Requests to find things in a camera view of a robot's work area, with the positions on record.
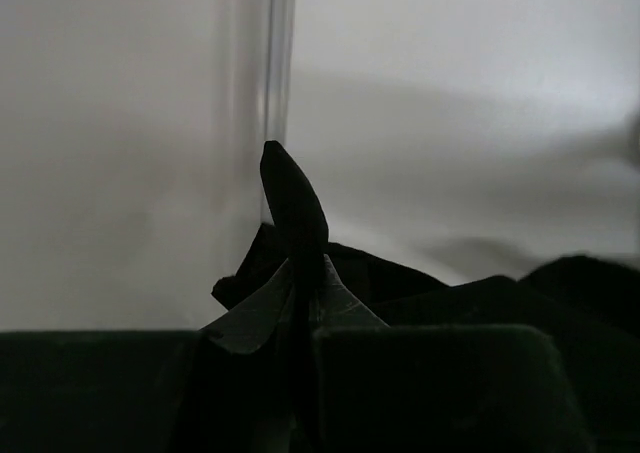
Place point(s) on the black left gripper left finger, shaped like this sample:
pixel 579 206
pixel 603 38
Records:
pixel 217 389

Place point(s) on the black trousers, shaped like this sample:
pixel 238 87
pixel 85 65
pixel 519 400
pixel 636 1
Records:
pixel 598 300

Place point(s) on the white clothes rack frame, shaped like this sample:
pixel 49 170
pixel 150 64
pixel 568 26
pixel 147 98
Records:
pixel 277 31

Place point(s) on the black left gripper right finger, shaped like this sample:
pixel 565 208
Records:
pixel 466 369

